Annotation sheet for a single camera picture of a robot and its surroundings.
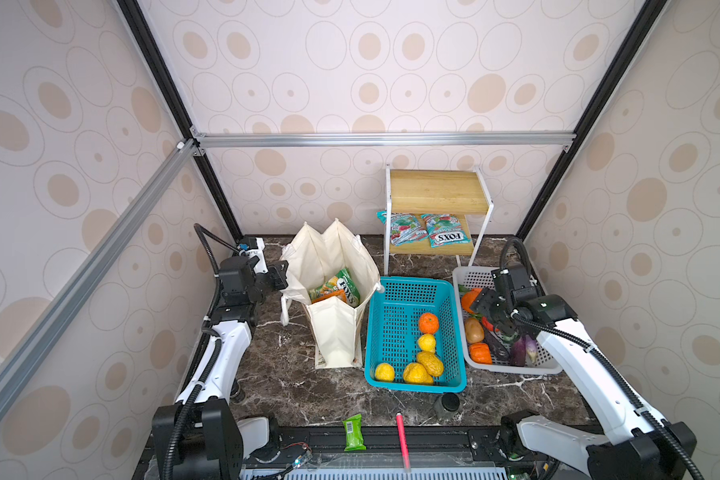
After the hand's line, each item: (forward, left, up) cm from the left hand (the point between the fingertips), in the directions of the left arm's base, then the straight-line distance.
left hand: (294, 257), depth 79 cm
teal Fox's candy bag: (+19, -44, -8) cm, 49 cm away
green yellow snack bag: (+2, -13, -14) cm, 19 cm away
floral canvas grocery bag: (+10, -3, -11) cm, 15 cm away
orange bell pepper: (-18, -51, -20) cm, 58 cm away
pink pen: (-39, -29, -24) cm, 54 cm away
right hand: (-10, -50, -8) cm, 52 cm away
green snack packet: (-37, -16, -23) cm, 46 cm away
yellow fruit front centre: (-24, -33, -19) cm, 45 cm away
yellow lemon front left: (-24, -24, -19) cm, 39 cm away
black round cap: (-32, -39, -15) cm, 53 cm away
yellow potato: (-11, -51, -19) cm, 56 cm away
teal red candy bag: (+19, -32, -8) cm, 38 cm away
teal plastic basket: (0, -29, -26) cm, 39 cm away
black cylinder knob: (-30, +14, -20) cm, 39 cm away
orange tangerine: (-9, -38, -20) cm, 44 cm away
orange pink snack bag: (-3, -5, -14) cm, 15 cm away
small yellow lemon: (-14, -37, -21) cm, 45 cm away
